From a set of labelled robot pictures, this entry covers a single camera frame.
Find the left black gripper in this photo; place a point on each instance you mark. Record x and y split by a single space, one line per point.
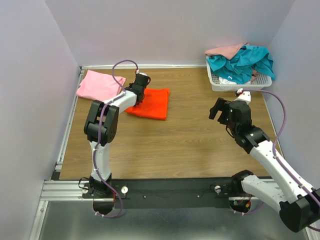
130 85

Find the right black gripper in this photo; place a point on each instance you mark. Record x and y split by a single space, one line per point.
219 105

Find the orange t shirt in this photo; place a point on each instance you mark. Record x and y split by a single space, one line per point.
153 106

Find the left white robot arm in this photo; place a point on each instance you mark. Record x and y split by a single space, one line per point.
101 128

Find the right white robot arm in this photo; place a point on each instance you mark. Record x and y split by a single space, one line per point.
295 200

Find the white t shirt in basket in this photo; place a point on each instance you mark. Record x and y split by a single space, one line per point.
224 81

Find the teal t shirt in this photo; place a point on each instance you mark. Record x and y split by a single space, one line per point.
249 61

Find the folded pink t shirt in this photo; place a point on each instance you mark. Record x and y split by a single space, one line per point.
98 86

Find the white plastic basket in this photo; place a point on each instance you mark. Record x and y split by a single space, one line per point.
260 82

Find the dusty pink t shirt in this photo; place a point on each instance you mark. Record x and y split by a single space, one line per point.
227 51

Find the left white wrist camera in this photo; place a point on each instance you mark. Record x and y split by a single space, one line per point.
141 73

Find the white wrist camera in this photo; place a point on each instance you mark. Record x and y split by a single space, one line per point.
242 95
141 73

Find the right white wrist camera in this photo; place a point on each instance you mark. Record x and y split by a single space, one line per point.
242 95

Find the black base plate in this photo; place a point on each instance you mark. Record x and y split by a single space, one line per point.
165 193

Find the aluminium frame rail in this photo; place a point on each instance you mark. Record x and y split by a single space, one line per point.
145 149

